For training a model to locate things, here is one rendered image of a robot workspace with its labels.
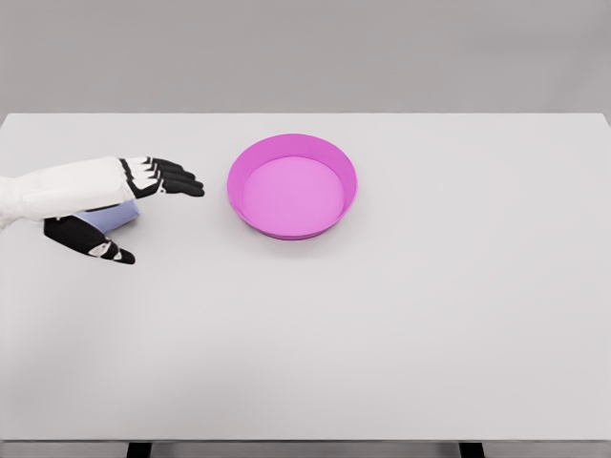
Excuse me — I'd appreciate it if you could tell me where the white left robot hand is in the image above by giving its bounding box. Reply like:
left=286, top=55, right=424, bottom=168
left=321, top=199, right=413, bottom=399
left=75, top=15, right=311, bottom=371
left=16, top=156, right=206, bottom=267

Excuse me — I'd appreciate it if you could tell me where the light blue cup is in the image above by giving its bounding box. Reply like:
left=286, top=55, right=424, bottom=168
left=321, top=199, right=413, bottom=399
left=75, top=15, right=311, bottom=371
left=75, top=199, right=140, bottom=235

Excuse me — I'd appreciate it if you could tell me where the pink round plate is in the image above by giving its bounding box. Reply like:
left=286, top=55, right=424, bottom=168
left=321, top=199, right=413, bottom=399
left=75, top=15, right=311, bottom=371
left=226, top=133, right=359, bottom=241

